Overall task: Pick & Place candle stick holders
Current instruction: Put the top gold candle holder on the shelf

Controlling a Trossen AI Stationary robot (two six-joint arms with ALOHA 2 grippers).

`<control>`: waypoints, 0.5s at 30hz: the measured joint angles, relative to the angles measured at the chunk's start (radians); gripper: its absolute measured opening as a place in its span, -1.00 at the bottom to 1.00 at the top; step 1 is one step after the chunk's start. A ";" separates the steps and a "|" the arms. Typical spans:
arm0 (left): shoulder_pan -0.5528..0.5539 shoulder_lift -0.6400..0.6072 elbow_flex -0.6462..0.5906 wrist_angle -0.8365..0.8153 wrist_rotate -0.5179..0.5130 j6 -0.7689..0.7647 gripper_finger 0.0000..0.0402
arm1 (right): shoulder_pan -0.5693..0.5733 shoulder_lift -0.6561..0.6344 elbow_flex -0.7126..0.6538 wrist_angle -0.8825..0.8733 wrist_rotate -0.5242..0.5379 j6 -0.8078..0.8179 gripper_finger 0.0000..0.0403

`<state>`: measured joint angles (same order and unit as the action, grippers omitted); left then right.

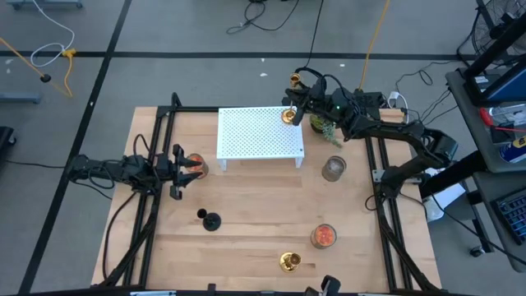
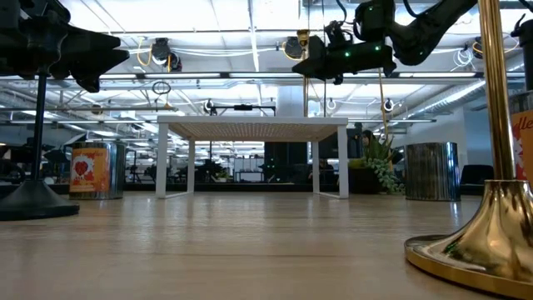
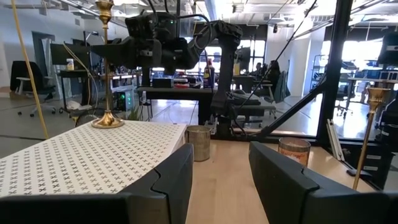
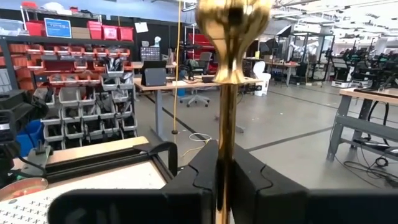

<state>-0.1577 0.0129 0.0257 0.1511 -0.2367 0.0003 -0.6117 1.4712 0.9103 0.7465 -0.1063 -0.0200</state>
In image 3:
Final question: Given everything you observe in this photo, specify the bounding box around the black standing desk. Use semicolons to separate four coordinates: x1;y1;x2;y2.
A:
58;70;91;110

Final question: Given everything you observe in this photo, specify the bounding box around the tall gold candlestick holder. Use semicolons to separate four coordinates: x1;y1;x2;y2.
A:
91;0;125;129
352;86;392;191

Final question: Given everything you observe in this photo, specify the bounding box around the black frame base rail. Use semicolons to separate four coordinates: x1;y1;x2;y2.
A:
214;129;398;153

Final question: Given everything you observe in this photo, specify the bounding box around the aluminium bracket strip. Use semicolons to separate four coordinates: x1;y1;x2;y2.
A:
326;119;346;162

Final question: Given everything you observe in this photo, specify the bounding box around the black computer monitor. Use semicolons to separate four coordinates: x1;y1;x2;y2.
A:
50;43;91;71

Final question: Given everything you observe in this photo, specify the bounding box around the black cabinet with white labels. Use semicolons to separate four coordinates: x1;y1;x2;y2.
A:
351;142;396;191

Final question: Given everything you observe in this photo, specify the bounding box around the black table clip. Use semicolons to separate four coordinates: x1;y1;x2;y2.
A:
346;169;373;179

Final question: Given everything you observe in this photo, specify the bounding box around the orange glass candle jar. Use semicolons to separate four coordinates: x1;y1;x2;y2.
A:
277;137;312;168

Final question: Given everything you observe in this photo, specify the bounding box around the black work table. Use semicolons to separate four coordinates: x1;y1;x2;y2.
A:
136;86;215;126

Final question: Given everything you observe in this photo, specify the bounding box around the thick yellow cable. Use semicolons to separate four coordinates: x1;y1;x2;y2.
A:
11;0;50;140

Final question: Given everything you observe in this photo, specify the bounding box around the spray can with red cap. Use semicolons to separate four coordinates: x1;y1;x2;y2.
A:
203;58;216;90

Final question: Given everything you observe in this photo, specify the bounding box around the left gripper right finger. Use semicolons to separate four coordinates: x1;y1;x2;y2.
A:
248;141;398;224

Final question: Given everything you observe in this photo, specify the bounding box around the thin yellow cable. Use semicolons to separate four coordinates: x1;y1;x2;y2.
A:
63;42;99;110

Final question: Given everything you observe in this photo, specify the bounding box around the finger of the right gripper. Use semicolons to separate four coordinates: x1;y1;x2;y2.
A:
91;39;139;68

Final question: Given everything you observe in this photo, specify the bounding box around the computer case with green lights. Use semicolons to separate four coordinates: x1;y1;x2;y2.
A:
112;88;136;112

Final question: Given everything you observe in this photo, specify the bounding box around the black diagonal frame brace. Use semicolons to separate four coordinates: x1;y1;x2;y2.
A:
248;77;327;142

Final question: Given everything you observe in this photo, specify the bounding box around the white perforated shelf riser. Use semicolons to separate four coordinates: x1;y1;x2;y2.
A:
0;120;188;198

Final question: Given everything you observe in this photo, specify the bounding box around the black office chair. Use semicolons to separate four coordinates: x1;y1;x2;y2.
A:
9;60;57;118

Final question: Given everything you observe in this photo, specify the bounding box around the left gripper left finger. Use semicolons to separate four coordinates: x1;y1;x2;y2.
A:
0;142;195;224

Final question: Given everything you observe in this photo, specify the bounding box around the black box on table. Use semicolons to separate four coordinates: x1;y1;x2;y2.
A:
152;77;175;89

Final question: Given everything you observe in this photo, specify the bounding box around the black frame post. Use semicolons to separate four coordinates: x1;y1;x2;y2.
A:
316;0;354;147

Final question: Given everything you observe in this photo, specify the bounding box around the thin black cable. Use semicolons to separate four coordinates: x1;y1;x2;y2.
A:
238;0;318;109

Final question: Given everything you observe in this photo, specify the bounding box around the person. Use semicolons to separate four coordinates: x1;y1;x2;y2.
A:
250;62;264;77
264;60;282;94

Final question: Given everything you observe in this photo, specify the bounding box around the mercury glass candle jar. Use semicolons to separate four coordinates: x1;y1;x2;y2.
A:
185;125;212;162

